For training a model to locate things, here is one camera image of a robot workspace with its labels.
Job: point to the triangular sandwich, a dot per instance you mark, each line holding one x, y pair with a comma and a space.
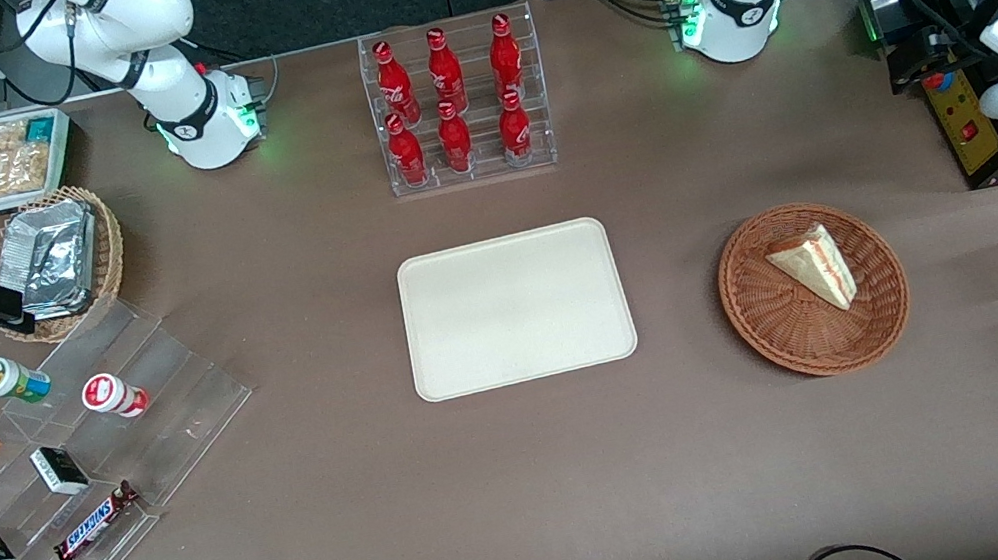
816, 267

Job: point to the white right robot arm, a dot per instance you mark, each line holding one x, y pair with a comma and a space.
160, 73

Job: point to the tan wicker basket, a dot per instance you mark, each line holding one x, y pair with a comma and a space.
107, 254

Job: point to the round brown wicker basket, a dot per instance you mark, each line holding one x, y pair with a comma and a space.
803, 341

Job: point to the cream plastic tray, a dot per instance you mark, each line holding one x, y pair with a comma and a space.
514, 308

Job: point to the green lid white cup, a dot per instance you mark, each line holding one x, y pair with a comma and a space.
3, 378

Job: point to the silver foil pack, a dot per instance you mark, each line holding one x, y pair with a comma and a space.
58, 278
49, 225

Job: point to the red lid white cup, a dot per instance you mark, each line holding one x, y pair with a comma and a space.
108, 394

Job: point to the clear acrylic stepped stand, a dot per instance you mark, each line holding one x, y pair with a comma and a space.
174, 395

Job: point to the teal snack pack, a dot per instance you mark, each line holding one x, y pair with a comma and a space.
39, 127

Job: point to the brown Snickers bar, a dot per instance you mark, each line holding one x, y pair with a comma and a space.
93, 522

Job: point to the red cola bottle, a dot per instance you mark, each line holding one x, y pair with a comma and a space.
445, 71
516, 133
505, 56
456, 143
407, 155
395, 84

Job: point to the clear acrylic bottle rack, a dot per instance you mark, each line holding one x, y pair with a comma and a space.
489, 170

